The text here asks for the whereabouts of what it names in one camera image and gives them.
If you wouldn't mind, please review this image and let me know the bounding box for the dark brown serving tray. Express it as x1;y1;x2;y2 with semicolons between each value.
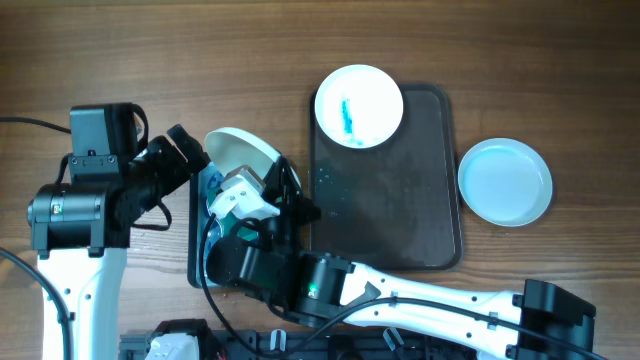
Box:
309;83;463;272

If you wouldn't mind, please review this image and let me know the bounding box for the white plate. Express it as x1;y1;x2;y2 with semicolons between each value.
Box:
458;138;554;227
313;64;404;149
204;127;282;186

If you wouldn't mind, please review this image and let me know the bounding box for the green yellow sponge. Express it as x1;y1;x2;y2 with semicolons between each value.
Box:
217;213;259;241

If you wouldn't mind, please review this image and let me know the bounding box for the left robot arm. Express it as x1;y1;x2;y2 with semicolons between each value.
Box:
28;125;209;359

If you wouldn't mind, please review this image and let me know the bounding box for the black water basin tray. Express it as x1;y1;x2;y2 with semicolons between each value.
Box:
187;164;311;290

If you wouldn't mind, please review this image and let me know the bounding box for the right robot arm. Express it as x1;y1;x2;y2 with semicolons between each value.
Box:
200;157;595;359

